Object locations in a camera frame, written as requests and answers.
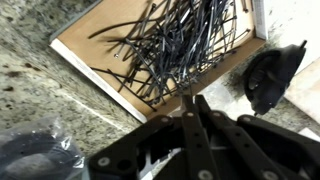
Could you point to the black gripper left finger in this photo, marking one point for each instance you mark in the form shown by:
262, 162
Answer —
196, 146

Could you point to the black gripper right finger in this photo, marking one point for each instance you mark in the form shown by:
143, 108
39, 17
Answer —
253, 146

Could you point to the cardboard cover box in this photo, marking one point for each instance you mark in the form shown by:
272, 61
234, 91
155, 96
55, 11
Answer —
100, 50

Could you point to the pile of black zip ties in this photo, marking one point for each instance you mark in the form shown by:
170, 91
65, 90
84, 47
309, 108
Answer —
176, 46

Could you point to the black coiled item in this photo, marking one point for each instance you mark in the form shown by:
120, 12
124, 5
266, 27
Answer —
36, 150

